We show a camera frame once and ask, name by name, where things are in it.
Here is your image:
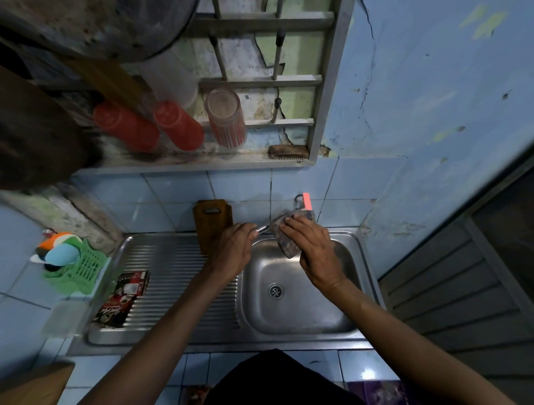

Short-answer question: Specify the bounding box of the purple plastic basket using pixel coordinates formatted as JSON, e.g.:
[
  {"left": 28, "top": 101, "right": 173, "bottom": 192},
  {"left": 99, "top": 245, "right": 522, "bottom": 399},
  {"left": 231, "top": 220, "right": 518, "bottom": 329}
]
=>
[{"left": 346, "top": 380, "right": 408, "bottom": 405}]

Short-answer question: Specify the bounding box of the grey slatted wooden door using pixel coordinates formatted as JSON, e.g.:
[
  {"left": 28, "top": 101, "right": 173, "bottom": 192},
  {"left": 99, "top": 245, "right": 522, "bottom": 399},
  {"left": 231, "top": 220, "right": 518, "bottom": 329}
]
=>
[{"left": 377, "top": 154, "right": 534, "bottom": 397}]

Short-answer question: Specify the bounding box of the person's black clothing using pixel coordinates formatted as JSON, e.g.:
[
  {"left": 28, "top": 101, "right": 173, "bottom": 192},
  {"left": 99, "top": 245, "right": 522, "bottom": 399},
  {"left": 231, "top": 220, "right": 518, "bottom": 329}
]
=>
[{"left": 204, "top": 349, "right": 366, "bottom": 405}]

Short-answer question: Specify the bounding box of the wooden scrub brush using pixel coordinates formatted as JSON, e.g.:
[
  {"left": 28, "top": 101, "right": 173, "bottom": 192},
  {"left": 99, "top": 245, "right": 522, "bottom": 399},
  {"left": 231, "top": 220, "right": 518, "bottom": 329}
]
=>
[{"left": 268, "top": 145, "right": 310, "bottom": 161}]

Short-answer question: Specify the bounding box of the red black sachet pack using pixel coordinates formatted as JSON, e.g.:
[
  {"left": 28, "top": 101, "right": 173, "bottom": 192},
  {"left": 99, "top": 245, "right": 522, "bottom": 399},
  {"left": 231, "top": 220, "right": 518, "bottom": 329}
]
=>
[{"left": 92, "top": 271, "right": 151, "bottom": 328}]

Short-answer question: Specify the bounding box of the yellow plastic cup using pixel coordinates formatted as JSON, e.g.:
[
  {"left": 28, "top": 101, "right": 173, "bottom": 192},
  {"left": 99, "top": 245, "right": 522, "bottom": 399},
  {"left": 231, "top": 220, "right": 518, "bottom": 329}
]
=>
[{"left": 62, "top": 56, "right": 145, "bottom": 109}]

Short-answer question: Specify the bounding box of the person's left forearm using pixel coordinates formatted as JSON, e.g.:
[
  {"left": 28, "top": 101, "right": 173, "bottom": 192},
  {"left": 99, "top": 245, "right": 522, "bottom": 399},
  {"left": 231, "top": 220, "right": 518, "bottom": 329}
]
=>
[{"left": 77, "top": 275, "right": 228, "bottom": 405}]

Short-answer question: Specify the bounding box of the light blue plastic scoop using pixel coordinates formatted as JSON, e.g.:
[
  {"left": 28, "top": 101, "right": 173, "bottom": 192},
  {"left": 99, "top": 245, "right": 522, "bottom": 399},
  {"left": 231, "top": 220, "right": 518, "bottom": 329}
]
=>
[{"left": 44, "top": 243, "right": 81, "bottom": 266}]

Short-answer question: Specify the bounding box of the person's right hand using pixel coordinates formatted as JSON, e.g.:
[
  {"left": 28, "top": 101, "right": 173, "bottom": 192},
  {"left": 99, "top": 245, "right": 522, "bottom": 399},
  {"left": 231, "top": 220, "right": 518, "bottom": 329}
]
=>
[{"left": 278, "top": 215, "right": 349, "bottom": 295}]

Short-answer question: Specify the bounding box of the person's right forearm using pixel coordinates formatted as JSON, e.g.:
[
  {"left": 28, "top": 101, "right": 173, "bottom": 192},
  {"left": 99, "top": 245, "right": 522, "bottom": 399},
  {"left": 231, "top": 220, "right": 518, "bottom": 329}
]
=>
[{"left": 329, "top": 281, "right": 518, "bottom": 405}]

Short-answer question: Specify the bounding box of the wooden knife block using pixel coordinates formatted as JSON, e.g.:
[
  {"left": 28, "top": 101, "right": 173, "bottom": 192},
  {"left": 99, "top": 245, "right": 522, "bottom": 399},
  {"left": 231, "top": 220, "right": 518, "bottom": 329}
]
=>
[{"left": 0, "top": 362, "right": 76, "bottom": 405}]

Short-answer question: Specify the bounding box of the white plastic cup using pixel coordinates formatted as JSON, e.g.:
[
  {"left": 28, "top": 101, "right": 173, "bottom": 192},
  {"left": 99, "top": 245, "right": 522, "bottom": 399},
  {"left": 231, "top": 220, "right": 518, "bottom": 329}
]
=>
[{"left": 133, "top": 48, "right": 199, "bottom": 109}]

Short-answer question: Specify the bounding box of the small wooden cutting board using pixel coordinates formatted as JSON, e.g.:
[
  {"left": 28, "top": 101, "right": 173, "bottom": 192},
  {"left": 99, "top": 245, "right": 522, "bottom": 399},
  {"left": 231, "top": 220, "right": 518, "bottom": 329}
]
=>
[{"left": 192, "top": 199, "right": 234, "bottom": 256}]

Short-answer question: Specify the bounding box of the large dark brown wok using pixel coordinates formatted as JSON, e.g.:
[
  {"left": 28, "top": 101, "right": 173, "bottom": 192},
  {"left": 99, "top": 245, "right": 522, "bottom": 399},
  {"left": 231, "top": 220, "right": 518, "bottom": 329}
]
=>
[{"left": 0, "top": 66, "right": 103, "bottom": 191}]

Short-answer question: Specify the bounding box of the red plastic cup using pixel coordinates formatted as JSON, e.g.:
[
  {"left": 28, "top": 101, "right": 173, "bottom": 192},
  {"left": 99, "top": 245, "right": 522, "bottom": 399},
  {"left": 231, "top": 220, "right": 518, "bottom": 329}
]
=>
[
  {"left": 92, "top": 102, "right": 160, "bottom": 152},
  {"left": 153, "top": 101, "right": 205, "bottom": 152}
]

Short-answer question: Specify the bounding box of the red striped drinking glass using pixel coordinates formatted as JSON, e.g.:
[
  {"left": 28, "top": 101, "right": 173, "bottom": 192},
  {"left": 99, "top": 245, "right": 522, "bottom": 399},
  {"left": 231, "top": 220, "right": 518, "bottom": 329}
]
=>
[{"left": 204, "top": 88, "right": 248, "bottom": 149}]

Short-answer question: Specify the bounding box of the clear plastic container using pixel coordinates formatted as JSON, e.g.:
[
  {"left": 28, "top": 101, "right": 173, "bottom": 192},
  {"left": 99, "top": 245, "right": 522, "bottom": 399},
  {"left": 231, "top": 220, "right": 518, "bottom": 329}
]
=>
[{"left": 41, "top": 300, "right": 91, "bottom": 338}]

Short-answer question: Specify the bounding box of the dark round hanging pan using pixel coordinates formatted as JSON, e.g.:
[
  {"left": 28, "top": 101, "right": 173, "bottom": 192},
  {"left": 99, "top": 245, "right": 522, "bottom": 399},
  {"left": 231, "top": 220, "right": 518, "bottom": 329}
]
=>
[{"left": 0, "top": 0, "right": 200, "bottom": 63}]

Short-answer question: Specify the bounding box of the checked dishcloth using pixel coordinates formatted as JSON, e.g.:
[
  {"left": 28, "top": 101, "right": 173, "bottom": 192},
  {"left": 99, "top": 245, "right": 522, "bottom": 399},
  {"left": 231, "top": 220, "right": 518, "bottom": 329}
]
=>
[{"left": 269, "top": 208, "right": 317, "bottom": 259}]

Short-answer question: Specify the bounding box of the green plastic basket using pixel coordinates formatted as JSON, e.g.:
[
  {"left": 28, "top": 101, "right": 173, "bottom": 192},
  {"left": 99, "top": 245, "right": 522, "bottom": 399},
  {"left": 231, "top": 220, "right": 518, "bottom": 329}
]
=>
[{"left": 43, "top": 238, "right": 109, "bottom": 295}]

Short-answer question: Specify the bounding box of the orange plastic utensil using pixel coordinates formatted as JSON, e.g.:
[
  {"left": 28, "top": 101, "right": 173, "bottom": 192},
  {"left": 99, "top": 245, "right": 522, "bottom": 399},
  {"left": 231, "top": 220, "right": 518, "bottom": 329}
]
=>
[{"left": 37, "top": 232, "right": 76, "bottom": 251}]

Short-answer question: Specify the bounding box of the stainless steel sink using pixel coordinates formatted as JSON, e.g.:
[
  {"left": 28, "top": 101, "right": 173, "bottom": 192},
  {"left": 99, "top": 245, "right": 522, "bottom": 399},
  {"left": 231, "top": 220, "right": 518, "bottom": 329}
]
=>
[{"left": 66, "top": 229, "right": 387, "bottom": 355}]

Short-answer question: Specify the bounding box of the person's left hand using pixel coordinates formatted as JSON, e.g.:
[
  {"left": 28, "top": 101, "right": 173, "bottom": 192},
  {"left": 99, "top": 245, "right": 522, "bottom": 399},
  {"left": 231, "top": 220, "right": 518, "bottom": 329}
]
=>
[{"left": 204, "top": 222, "right": 259, "bottom": 287}]

